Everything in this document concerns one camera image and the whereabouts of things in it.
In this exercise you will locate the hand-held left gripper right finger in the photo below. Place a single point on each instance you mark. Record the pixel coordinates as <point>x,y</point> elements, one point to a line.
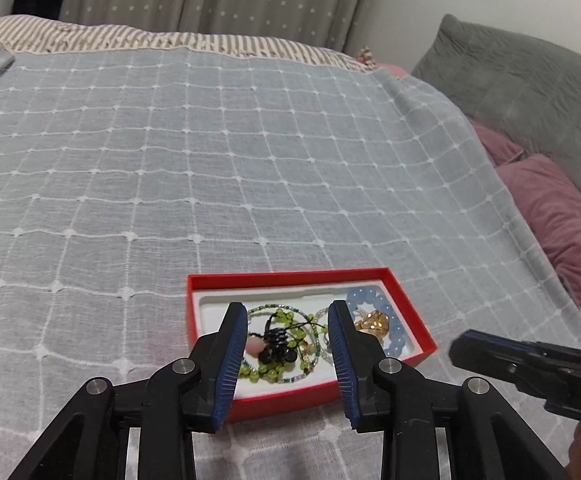
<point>345,365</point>

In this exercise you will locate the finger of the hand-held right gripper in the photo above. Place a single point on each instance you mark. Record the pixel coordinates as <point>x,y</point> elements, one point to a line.
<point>495,355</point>

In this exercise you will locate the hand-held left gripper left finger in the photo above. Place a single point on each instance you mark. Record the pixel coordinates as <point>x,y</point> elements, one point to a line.
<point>228,365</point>

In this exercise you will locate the pink bead charm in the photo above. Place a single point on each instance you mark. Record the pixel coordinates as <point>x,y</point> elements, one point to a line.
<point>255,347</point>

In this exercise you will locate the gold rose brooch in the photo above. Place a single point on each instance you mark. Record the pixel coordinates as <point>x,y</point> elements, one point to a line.
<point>370,327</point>

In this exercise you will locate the black flower brooch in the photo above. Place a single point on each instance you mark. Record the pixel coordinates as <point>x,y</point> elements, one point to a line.
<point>275,345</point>

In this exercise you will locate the red jewelry box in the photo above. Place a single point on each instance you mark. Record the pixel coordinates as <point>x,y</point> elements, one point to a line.
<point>290,395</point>

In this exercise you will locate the large pink pillow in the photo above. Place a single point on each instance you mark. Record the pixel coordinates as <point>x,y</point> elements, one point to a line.
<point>570,230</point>

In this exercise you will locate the small pink pillow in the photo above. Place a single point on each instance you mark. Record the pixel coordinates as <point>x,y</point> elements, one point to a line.
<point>498,142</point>

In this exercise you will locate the grey checked blanket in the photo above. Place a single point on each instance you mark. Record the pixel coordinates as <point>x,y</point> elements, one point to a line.
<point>170,160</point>

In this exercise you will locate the grey quilted pillow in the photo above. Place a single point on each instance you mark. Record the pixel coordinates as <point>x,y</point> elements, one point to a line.
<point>520,90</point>

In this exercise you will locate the small floral object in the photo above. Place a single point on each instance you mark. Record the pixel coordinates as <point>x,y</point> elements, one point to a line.
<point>368,56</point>

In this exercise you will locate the striped bed sheet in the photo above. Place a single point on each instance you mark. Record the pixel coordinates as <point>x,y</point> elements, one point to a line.
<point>120,40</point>

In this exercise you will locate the grey star-print curtain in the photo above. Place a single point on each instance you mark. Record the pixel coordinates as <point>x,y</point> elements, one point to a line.
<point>220,0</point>

